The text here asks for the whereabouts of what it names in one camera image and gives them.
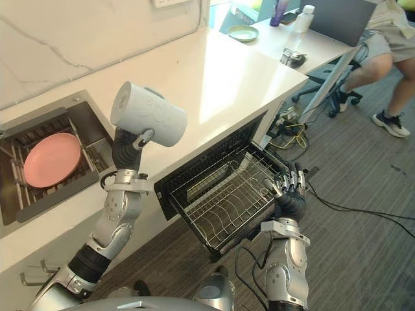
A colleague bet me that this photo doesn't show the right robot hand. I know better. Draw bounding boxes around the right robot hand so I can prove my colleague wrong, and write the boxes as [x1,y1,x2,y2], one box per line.
[264,161,307,222]

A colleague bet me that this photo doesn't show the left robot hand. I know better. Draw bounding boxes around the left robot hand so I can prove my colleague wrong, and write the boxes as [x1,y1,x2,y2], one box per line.
[112,128,156,171]

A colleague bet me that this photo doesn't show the white cup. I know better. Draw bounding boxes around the white cup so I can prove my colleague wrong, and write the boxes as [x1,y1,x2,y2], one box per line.
[110,80,188,149]

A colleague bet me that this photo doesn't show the metal sink rack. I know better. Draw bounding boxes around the metal sink rack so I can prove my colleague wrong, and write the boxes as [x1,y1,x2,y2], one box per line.
[0,116,108,208]

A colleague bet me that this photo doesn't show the steel sink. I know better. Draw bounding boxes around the steel sink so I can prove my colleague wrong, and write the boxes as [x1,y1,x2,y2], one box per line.
[0,89,113,227]

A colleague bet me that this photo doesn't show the black dishwasher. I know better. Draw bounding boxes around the black dishwasher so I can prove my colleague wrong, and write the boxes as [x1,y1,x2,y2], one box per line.
[154,109,320,263]

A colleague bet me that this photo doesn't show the pink plate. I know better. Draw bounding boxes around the pink plate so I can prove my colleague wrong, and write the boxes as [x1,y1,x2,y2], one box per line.
[23,132,82,189]

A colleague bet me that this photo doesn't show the power strip with plugs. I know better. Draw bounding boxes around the power strip with plugs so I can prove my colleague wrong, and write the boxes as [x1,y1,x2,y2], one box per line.
[265,106,307,144]

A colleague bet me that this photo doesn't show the black office chair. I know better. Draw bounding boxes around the black office chair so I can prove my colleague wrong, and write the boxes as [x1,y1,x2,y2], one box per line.
[291,58,364,119]

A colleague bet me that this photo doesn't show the white desk leg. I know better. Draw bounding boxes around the white desk leg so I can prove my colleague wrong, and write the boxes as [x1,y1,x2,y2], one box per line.
[300,45,361,124]

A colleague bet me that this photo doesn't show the silver robot body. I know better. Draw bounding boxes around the silver robot body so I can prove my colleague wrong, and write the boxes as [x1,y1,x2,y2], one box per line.
[74,265,270,311]

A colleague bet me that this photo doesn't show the green plate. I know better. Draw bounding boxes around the green plate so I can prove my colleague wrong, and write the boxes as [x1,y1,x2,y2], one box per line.
[226,25,260,43]

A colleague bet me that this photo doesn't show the teal box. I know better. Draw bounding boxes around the teal box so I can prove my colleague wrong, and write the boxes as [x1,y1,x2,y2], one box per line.
[219,3,256,34]

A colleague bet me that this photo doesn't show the clear bottle white cap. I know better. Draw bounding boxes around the clear bottle white cap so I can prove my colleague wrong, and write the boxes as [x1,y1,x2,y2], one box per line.
[292,5,316,35]

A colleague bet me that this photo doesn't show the grey laptop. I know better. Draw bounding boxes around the grey laptop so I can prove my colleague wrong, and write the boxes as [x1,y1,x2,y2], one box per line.
[306,0,379,48]

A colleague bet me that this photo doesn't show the person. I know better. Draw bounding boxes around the person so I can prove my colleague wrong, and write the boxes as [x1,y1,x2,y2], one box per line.
[337,0,415,139]

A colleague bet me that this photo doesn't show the yellow cable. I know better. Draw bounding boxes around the yellow cable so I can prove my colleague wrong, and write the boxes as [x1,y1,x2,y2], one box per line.
[275,119,308,150]

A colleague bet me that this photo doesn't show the wire dishwasher rack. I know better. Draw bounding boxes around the wire dishwasher rack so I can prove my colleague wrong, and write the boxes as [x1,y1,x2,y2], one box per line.
[170,142,291,253]

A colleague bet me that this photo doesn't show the black floor cable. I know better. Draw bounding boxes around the black floor cable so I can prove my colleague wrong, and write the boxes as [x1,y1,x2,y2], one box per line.
[304,185,415,241]

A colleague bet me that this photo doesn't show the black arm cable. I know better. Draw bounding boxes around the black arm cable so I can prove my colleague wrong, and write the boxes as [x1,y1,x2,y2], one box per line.
[234,238,277,303]

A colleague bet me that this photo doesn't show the metal wall hook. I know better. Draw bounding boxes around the metal wall hook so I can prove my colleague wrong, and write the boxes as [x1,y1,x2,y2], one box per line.
[39,259,62,277]
[19,271,50,288]

